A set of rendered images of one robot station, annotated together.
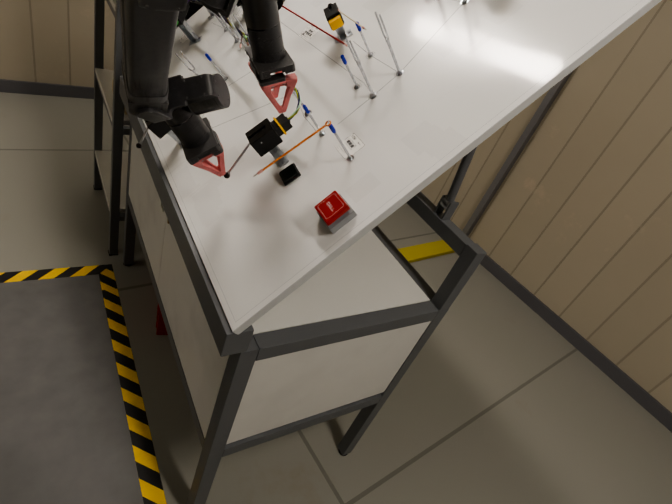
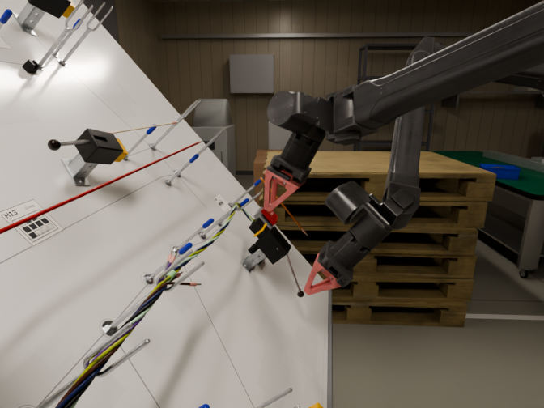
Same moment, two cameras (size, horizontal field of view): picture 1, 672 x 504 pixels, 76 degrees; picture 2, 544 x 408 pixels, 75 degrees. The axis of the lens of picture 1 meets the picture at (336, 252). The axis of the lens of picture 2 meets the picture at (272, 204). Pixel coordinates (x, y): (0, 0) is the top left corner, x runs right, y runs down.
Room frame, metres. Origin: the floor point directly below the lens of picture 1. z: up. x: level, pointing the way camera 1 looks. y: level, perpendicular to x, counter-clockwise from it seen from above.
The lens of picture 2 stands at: (1.23, 0.75, 1.39)
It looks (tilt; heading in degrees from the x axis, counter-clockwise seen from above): 16 degrees down; 232
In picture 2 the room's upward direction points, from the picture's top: straight up
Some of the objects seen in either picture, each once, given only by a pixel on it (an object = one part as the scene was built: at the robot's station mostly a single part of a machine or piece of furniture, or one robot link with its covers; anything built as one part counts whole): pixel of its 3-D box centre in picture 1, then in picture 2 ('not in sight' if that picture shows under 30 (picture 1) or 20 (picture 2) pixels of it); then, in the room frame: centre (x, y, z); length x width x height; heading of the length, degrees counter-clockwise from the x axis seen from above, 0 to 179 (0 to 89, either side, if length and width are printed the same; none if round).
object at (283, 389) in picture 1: (257, 236); not in sight; (1.18, 0.27, 0.60); 1.17 x 0.58 x 0.40; 43
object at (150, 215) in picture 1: (147, 190); not in sight; (1.18, 0.68, 0.60); 0.55 x 0.02 x 0.39; 43
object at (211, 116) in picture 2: not in sight; (213, 142); (-1.70, -4.56, 0.70); 0.69 x 0.59 x 1.40; 47
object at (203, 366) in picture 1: (188, 306); not in sight; (0.78, 0.30, 0.60); 0.55 x 0.03 x 0.39; 43
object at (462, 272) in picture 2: not in sight; (354, 227); (-0.76, -0.82, 0.49); 1.39 x 0.96 x 0.99; 140
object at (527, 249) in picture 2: not in sight; (490, 194); (-2.84, -0.69, 0.42); 2.31 x 0.91 x 0.84; 51
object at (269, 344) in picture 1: (243, 278); not in sight; (1.18, 0.28, 0.40); 1.18 x 0.60 x 0.80; 43
